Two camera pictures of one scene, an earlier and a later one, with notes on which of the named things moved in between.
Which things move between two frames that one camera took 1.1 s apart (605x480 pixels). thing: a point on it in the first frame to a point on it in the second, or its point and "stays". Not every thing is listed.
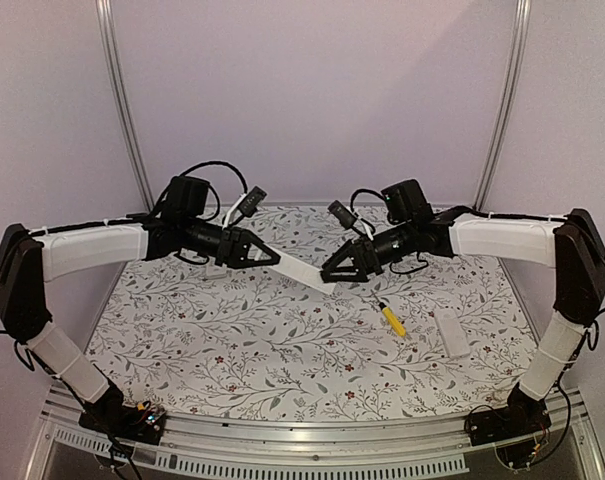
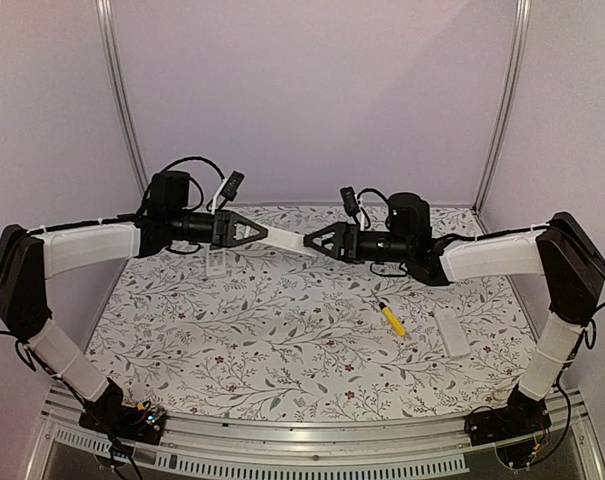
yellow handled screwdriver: [393, 320] stays
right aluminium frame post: [506, 103] stays
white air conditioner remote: [216, 272] stays
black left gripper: [234, 246] to [224, 216]
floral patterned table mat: [245, 342] stays
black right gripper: [365, 257] to [345, 237]
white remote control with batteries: [305, 273] to [288, 239]
